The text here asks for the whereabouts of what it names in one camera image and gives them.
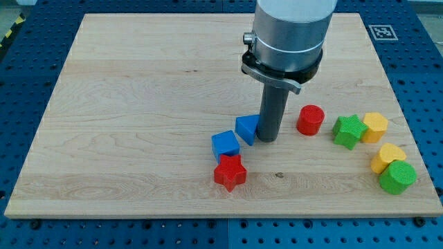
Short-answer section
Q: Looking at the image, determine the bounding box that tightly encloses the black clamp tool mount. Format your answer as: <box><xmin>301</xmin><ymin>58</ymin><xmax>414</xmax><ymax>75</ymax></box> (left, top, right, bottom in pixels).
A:
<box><xmin>242</xmin><ymin>50</ymin><xmax>323</xmax><ymax>94</ymax></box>

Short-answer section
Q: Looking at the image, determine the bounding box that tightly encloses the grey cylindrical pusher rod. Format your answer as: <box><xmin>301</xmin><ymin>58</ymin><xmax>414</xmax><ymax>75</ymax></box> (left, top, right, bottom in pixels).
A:
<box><xmin>257</xmin><ymin>84</ymin><xmax>289</xmax><ymax>142</ymax></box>

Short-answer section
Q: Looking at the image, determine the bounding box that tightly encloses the blue triangle block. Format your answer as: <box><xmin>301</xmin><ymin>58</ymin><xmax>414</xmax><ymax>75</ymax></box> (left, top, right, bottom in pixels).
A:
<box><xmin>235</xmin><ymin>114</ymin><xmax>260</xmax><ymax>146</ymax></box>

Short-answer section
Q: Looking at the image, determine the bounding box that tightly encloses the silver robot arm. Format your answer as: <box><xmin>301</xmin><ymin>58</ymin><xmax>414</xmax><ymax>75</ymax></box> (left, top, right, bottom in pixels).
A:
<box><xmin>242</xmin><ymin>0</ymin><xmax>338</xmax><ymax>142</ymax></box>

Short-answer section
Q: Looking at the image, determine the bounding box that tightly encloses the red cylinder block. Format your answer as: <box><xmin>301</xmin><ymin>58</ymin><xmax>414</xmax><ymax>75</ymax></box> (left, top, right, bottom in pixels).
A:
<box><xmin>296</xmin><ymin>104</ymin><xmax>325</xmax><ymax>136</ymax></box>

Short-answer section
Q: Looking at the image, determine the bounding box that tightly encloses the blue cube block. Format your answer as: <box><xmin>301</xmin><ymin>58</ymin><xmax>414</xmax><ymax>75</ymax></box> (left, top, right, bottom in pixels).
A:
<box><xmin>211</xmin><ymin>130</ymin><xmax>240</xmax><ymax>163</ymax></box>

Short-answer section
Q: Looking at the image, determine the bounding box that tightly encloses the green star block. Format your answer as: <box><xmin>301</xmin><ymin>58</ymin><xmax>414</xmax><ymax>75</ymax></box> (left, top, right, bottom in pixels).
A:
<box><xmin>332</xmin><ymin>114</ymin><xmax>368</xmax><ymax>150</ymax></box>

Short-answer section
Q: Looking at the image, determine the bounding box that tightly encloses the red star block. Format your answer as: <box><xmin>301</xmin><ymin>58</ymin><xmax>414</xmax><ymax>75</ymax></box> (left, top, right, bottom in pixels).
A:
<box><xmin>214</xmin><ymin>154</ymin><xmax>247</xmax><ymax>192</ymax></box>

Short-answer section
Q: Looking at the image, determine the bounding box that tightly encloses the yellow hexagon block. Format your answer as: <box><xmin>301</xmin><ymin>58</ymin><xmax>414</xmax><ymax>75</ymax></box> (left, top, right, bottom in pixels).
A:
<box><xmin>361</xmin><ymin>112</ymin><xmax>388</xmax><ymax>143</ymax></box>

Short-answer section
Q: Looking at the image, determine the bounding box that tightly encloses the white fiducial marker tag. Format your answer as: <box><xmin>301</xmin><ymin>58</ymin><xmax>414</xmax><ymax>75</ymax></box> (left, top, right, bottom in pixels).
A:
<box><xmin>369</xmin><ymin>24</ymin><xmax>398</xmax><ymax>41</ymax></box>

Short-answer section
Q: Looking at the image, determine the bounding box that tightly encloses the yellow heart block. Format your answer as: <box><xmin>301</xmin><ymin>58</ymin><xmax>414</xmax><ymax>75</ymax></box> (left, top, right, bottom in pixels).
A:
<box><xmin>370</xmin><ymin>142</ymin><xmax>407</xmax><ymax>174</ymax></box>

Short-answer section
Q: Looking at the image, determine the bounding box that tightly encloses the wooden board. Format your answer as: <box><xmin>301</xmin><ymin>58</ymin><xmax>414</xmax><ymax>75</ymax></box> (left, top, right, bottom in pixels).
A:
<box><xmin>5</xmin><ymin>14</ymin><xmax>442</xmax><ymax>219</ymax></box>

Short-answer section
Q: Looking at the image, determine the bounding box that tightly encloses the green cylinder block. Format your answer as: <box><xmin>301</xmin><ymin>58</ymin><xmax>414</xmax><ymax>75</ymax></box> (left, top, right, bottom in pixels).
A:
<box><xmin>379</xmin><ymin>160</ymin><xmax>417</xmax><ymax>195</ymax></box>

